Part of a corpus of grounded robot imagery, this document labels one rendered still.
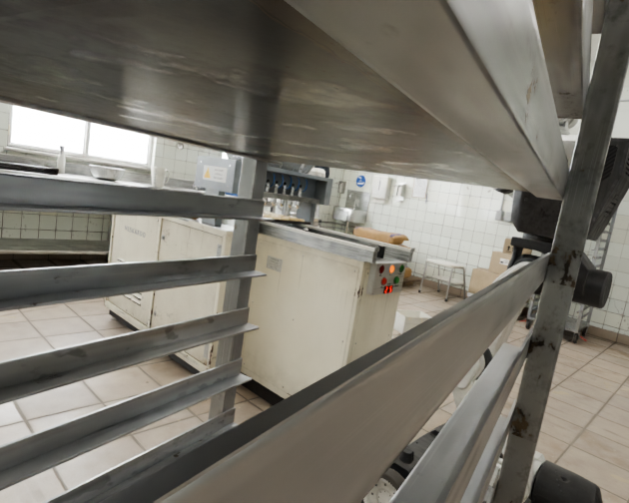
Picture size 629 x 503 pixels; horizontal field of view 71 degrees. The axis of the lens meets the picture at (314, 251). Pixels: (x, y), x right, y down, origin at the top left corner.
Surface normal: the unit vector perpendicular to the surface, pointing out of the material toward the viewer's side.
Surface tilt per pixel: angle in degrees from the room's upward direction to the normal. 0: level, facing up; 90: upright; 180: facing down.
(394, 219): 90
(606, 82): 90
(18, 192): 90
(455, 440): 0
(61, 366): 90
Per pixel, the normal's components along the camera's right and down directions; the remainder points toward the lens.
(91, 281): 0.84, 0.20
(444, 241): -0.69, -0.01
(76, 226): 0.71, 0.21
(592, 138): -0.52, 0.04
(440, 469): 0.15, -0.98
